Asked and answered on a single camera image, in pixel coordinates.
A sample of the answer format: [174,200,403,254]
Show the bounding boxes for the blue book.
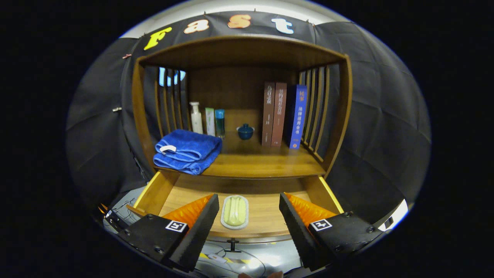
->
[286,85,308,149]

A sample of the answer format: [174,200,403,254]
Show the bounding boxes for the black backdrop cloth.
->
[66,11,431,224]

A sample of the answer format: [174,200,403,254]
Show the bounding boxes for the dark brown book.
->
[262,81,276,147]

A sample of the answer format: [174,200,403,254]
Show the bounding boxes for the green soap bar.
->
[224,196,247,226]

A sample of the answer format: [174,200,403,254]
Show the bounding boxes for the folded blue towel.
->
[153,129,223,175]

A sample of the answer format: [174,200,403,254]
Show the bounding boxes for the reddish brown book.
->
[271,82,288,147]

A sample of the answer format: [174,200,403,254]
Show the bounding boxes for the white and green tube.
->
[205,107,216,136]

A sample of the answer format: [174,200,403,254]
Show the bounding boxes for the wooden countertop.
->
[154,131,327,179]

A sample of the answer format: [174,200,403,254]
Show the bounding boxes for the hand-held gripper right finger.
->
[279,192,384,271]

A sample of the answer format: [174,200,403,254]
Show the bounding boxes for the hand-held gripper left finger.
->
[116,194,220,272]

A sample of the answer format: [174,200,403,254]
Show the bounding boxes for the teal bottle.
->
[215,109,225,139]

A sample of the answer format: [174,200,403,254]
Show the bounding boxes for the brown wooden cabinet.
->
[131,36,353,244]

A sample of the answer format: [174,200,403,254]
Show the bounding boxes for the white pump bottle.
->
[189,102,204,134]

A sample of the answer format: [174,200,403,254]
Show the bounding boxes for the black floor cable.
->
[195,241,267,276]

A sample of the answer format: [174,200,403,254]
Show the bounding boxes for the blue lidded teacup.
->
[237,124,255,140]

